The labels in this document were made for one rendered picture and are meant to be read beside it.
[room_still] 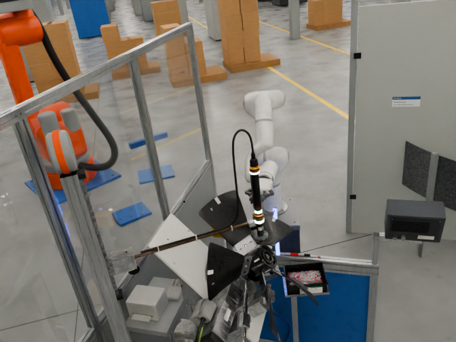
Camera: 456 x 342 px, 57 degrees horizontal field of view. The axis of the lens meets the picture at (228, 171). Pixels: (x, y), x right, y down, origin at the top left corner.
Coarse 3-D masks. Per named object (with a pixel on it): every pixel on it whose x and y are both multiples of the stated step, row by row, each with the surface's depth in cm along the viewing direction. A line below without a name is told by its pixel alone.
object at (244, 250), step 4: (248, 236) 192; (244, 240) 191; (248, 240) 191; (252, 240) 191; (236, 244) 191; (240, 244) 191; (248, 244) 191; (252, 244) 191; (236, 248) 190; (244, 248) 191; (248, 248) 191; (252, 248) 191; (240, 252) 190; (244, 252) 190
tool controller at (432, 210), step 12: (396, 204) 207; (408, 204) 206; (420, 204) 204; (432, 204) 203; (396, 216) 203; (408, 216) 201; (420, 216) 199; (432, 216) 198; (444, 216) 197; (396, 228) 208; (408, 228) 206; (420, 228) 204; (432, 228) 202; (420, 240) 210; (432, 240) 208
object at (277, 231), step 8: (264, 216) 218; (264, 224) 213; (272, 224) 214; (280, 224) 215; (272, 232) 208; (280, 232) 209; (288, 232) 211; (256, 240) 203; (264, 240) 202; (272, 240) 202
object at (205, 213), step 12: (228, 192) 197; (216, 204) 192; (228, 204) 194; (240, 204) 196; (204, 216) 189; (216, 216) 191; (228, 216) 192; (240, 216) 193; (216, 228) 190; (240, 228) 191; (228, 240) 190; (240, 240) 190
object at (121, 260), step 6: (114, 252) 175; (120, 252) 174; (126, 252) 174; (132, 252) 174; (108, 258) 171; (114, 258) 172; (120, 258) 171; (126, 258) 171; (132, 258) 172; (114, 264) 171; (120, 264) 172; (126, 264) 172; (132, 264) 173; (114, 270) 172; (120, 270) 173; (126, 270) 174
